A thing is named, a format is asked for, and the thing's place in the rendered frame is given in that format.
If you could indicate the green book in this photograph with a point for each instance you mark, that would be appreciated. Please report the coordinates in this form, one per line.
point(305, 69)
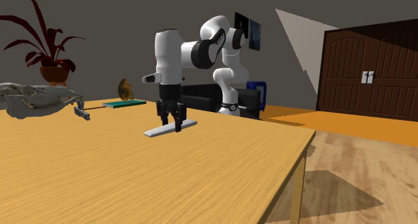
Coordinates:
point(125, 103)

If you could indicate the black wall picture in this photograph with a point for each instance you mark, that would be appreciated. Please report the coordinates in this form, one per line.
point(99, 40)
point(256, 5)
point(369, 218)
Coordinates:
point(241, 22)

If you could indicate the brown wooden double door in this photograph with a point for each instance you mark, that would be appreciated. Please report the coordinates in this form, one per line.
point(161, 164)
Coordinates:
point(372, 76)

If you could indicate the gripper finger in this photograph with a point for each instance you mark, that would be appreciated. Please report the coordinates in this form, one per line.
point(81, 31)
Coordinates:
point(165, 116)
point(179, 117)

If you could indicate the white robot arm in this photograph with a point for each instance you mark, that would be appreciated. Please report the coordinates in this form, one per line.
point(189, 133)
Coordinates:
point(168, 56)

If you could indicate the blue bin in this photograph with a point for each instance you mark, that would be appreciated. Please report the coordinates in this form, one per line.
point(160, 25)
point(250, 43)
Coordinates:
point(261, 92)

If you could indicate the black robot stand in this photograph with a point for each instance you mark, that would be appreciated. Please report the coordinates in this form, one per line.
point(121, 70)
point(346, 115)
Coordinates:
point(199, 98)

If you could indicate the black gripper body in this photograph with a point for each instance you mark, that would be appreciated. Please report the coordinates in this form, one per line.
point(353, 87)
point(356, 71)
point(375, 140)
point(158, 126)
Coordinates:
point(169, 92)

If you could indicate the golden brown figure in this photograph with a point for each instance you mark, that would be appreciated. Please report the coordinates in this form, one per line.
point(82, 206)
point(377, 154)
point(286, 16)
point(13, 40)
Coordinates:
point(125, 91)

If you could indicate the grey animal skull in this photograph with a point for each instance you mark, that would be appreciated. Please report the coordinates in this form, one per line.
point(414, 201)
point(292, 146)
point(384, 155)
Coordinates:
point(32, 102)

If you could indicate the blue wall picture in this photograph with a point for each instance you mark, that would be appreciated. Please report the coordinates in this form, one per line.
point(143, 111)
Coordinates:
point(255, 35)

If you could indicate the flat grey remote control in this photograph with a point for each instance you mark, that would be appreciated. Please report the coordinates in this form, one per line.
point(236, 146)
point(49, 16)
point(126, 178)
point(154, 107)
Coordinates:
point(156, 131)

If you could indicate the dark red potted plant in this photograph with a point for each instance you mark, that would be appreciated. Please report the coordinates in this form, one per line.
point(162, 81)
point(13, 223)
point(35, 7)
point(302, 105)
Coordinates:
point(52, 71)

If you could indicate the light wooden table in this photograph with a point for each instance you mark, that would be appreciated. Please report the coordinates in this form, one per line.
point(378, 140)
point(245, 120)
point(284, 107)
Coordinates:
point(130, 174)

